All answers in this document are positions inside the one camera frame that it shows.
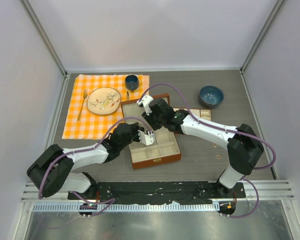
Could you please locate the brown jewelry tray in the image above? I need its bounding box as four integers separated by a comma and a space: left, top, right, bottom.
173, 107, 214, 136

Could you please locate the gold knife on cloth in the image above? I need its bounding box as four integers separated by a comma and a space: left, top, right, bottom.
126, 91, 130, 101

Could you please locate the white slotted cable duct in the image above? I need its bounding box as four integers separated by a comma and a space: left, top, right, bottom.
32, 202, 219, 213

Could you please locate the blue ceramic bowl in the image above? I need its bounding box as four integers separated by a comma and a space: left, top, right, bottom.
198, 85, 225, 109

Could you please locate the orange white checkered cloth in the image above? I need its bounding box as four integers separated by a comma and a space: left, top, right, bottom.
62, 74, 150, 140

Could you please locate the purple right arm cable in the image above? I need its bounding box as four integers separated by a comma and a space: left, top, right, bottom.
137, 83, 278, 218

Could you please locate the small dark blue cup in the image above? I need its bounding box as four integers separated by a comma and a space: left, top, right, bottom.
124, 74, 139, 92

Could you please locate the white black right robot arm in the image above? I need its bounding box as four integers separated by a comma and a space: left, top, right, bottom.
137, 95, 264, 198

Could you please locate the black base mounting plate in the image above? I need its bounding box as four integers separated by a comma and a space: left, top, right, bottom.
81, 181, 246, 205

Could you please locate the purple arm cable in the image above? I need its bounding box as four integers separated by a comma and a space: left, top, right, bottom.
137, 83, 278, 218
37, 116, 153, 218

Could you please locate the brown jewelry box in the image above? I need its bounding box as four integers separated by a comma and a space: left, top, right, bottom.
120, 93, 182, 170

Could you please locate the beige floral ceramic plate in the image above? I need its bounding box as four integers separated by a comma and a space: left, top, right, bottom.
87, 87, 121, 116

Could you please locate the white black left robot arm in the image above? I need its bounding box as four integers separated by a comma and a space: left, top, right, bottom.
26, 122, 145, 200

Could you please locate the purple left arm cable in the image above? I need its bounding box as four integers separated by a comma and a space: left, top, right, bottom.
37, 116, 153, 218

